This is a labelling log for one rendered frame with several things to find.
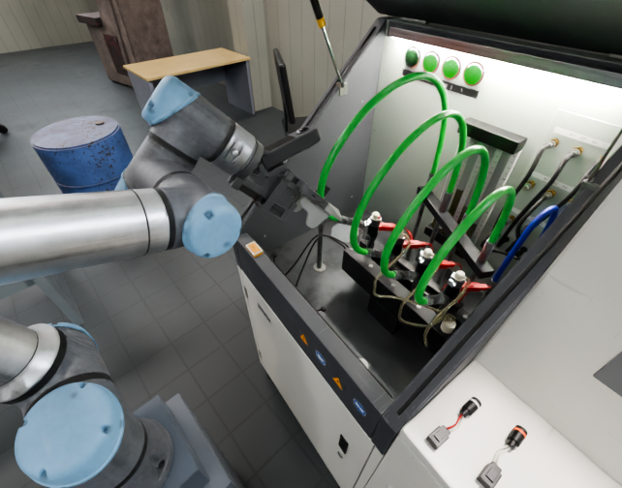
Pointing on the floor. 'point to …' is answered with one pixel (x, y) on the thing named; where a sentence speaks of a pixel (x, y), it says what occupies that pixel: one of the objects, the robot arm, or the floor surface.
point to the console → (566, 347)
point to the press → (127, 34)
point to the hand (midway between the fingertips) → (330, 206)
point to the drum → (83, 153)
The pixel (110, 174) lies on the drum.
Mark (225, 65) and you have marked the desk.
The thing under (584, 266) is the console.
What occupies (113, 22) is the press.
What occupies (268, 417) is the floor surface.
